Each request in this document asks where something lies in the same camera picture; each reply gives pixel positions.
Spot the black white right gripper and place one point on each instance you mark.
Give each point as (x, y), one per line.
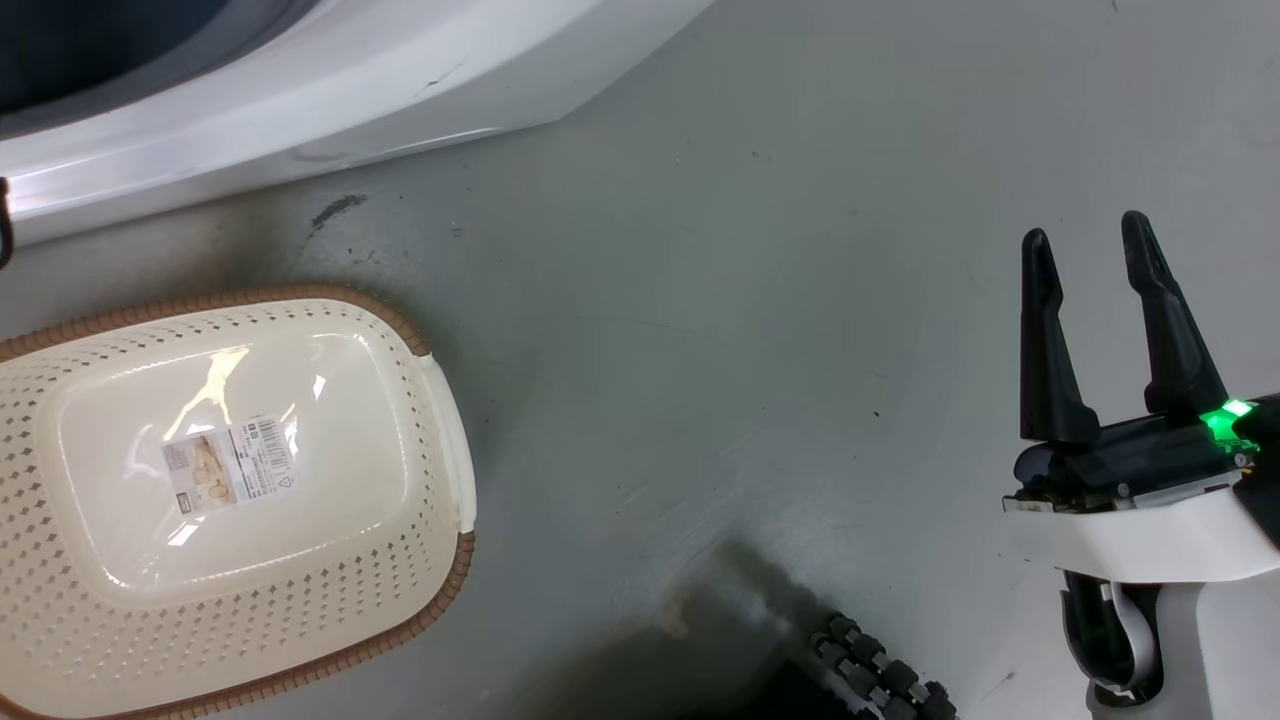
(1130, 500)

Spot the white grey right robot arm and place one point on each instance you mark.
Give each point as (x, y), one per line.
(1180, 640)

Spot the white washing machine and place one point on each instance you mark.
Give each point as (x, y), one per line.
(300, 90)

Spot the cream perforated laundry basket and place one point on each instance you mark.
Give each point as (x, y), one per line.
(120, 610)

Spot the black roller wheel base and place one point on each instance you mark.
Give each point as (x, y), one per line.
(880, 675)

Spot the paper product label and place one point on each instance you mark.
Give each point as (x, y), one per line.
(230, 465)

